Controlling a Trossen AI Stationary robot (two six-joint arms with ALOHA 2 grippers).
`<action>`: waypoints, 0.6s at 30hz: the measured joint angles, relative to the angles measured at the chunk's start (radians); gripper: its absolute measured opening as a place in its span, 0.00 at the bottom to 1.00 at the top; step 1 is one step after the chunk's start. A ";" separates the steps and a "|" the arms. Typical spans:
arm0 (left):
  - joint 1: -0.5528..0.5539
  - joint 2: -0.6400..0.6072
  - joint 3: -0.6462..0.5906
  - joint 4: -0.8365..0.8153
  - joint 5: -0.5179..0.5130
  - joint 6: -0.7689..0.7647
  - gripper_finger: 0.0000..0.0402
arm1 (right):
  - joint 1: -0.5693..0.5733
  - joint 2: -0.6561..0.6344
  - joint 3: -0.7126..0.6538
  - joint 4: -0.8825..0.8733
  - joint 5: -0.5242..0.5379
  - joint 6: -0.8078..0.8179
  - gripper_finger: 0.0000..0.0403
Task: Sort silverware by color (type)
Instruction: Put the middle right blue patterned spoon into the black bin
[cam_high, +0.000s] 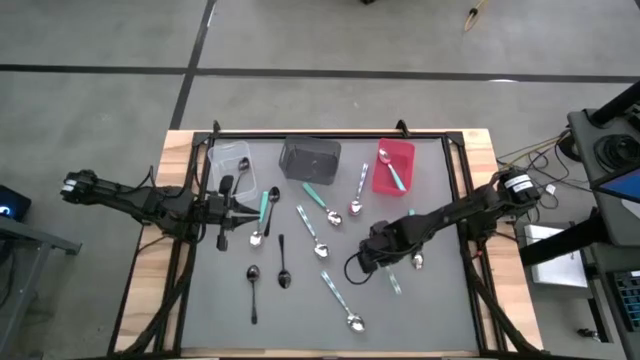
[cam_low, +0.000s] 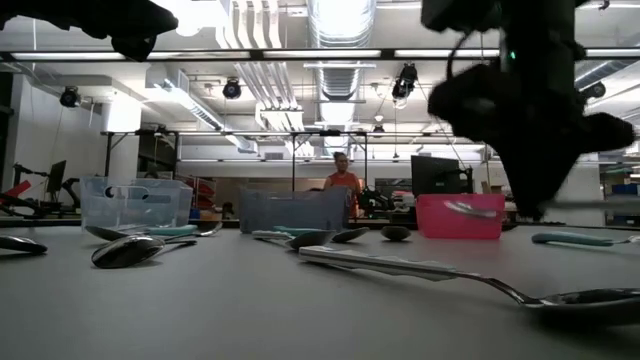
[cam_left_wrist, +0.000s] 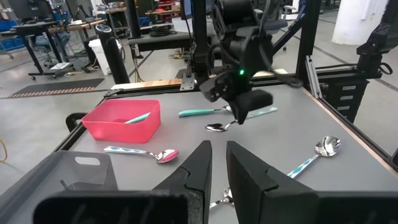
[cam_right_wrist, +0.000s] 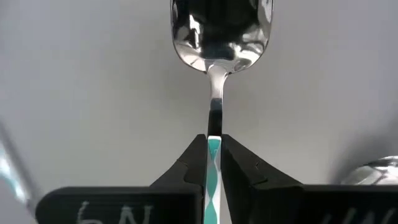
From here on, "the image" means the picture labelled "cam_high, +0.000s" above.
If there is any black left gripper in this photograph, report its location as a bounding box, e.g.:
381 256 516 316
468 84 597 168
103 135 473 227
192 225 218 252
206 174 261 252

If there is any blue patterned handle spoon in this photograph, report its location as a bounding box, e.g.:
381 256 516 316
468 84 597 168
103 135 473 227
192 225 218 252
384 266 403 296
319 270 367 334
294 203 331 260

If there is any clear plastic bin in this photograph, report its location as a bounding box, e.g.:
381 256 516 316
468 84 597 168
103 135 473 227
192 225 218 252
207 140 259 205

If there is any red plastic bin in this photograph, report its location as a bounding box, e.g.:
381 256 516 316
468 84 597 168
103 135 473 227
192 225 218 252
371 138 417 198

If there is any grey table mat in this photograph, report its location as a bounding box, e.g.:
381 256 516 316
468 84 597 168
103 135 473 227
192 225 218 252
180 137 480 351

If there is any dark grey plastic bin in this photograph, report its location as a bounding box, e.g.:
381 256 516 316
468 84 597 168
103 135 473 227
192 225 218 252
277 134 343 186

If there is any white box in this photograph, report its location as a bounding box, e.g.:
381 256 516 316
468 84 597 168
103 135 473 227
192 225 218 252
522 223 590 289

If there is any black stand beam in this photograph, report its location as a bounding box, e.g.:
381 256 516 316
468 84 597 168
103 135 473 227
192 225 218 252
518 207 626 269

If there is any grey metal table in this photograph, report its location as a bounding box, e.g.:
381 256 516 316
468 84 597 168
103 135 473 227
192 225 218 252
0 214 84 360

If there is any grey equipment cart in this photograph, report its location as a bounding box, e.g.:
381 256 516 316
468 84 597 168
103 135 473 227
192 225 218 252
567 107 640 249

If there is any black device with blue light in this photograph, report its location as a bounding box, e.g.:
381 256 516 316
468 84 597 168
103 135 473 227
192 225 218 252
0 183 32 224

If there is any computer keyboard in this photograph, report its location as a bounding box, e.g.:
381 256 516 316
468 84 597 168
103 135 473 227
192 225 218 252
613 269 640 334

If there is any black pole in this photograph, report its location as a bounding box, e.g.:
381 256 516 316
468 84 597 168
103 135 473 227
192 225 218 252
589 79 640 126

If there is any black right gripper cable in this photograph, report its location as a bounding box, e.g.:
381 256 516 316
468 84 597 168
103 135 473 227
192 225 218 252
343 251 374 287

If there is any pale pink handle spoon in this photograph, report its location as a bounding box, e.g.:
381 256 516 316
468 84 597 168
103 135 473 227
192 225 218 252
348 162 370 217

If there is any black aluminium rig frame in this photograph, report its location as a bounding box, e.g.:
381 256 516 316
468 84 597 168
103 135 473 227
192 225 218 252
107 119 546 360

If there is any yellow cable pair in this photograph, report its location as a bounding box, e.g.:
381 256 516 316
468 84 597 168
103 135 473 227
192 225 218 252
497 133 571 169

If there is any coiled black cable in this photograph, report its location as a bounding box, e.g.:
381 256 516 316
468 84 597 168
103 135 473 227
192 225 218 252
593 132 640 174

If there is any yellow cable with black plug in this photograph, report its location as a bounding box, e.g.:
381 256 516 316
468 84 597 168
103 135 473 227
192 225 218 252
463 0 489 34

